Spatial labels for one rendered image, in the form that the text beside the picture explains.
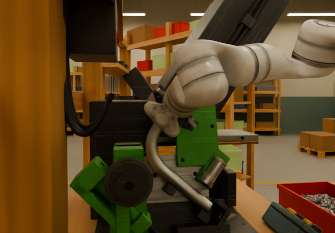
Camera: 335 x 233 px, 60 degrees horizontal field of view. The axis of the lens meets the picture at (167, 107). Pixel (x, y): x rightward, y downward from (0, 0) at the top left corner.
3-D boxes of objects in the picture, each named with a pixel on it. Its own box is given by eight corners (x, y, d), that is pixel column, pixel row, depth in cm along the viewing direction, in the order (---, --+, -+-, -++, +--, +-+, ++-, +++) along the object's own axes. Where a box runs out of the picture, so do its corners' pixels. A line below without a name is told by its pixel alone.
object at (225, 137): (239, 137, 109) (239, 129, 109) (258, 144, 93) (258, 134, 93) (134, 139, 104) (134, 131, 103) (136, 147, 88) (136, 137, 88)
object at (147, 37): (227, 206, 330) (229, -7, 321) (120, 168, 505) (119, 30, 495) (254, 195, 366) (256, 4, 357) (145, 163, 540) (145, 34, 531)
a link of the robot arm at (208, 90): (211, 114, 57) (195, 73, 58) (241, 92, 42) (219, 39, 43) (178, 125, 55) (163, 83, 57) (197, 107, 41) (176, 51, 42)
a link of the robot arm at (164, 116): (140, 109, 60) (142, 102, 54) (177, 74, 63) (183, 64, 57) (171, 140, 60) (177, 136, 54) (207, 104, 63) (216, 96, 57)
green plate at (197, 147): (211, 166, 85) (206, 96, 90) (220, 165, 77) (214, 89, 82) (172, 167, 84) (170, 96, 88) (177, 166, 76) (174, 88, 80)
